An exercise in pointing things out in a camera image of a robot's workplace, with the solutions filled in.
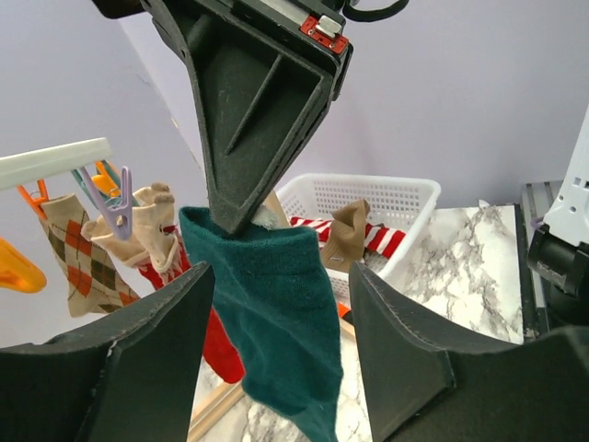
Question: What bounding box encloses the purple clothespin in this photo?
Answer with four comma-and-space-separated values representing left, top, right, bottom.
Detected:
78, 167, 133, 240

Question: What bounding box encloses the plain tan sock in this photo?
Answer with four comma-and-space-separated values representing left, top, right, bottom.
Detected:
320, 199, 370, 273

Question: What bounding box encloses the black orange highlighter marker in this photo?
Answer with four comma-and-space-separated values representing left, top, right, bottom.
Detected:
337, 302, 353, 325

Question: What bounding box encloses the yellow orange clothespin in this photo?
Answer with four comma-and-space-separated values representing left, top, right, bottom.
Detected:
1, 238, 47, 294

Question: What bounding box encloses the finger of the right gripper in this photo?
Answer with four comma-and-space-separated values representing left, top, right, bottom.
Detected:
146, 0, 337, 235

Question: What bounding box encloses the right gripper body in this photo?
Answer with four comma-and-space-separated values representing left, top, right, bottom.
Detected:
94, 1, 353, 101

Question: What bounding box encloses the white plastic basket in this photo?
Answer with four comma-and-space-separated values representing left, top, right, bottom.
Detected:
273, 172, 443, 300

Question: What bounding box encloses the white round clip hanger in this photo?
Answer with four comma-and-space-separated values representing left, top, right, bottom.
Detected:
0, 137, 113, 191

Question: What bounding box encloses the wooden hanger rack frame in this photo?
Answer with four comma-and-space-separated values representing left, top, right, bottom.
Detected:
187, 320, 371, 441

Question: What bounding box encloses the red beige reindeer sock front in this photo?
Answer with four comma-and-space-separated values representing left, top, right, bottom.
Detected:
81, 182, 245, 384

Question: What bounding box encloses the beige argyle sock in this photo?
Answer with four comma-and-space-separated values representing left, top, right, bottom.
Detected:
40, 194, 140, 318

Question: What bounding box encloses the red white striped sock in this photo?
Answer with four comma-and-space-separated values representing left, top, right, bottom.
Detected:
287, 215, 408, 257

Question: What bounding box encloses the dark teal sock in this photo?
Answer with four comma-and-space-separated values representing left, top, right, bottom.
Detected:
179, 206, 343, 441

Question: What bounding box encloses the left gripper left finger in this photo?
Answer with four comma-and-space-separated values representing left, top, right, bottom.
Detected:
1, 262, 214, 442

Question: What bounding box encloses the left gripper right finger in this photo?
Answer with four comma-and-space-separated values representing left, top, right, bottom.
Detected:
349, 264, 588, 441

